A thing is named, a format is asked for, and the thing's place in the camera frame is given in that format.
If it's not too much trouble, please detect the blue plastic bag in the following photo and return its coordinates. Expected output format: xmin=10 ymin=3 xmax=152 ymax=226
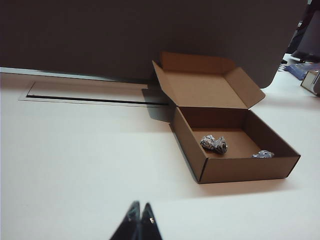
xmin=284 ymin=62 xmax=320 ymax=81

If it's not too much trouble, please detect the blue-printed paper ball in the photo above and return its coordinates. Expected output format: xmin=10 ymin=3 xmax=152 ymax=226
xmin=251 ymin=149 xmax=275 ymax=159
xmin=199 ymin=134 xmax=228 ymax=154

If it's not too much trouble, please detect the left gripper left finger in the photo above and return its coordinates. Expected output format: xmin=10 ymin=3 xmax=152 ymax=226
xmin=108 ymin=199 xmax=142 ymax=240

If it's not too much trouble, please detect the brown open cardboard box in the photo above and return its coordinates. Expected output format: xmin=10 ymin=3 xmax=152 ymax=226
xmin=151 ymin=51 xmax=301 ymax=185

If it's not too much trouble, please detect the table cable slot cover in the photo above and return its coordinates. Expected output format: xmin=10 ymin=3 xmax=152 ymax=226
xmin=17 ymin=80 xmax=173 ymax=108

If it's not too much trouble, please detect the wide grey desk partition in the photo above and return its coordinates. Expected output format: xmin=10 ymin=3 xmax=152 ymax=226
xmin=0 ymin=0 xmax=307 ymax=90

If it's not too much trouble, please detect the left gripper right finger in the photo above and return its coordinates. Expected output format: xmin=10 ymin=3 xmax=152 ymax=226
xmin=141 ymin=201 xmax=163 ymax=240

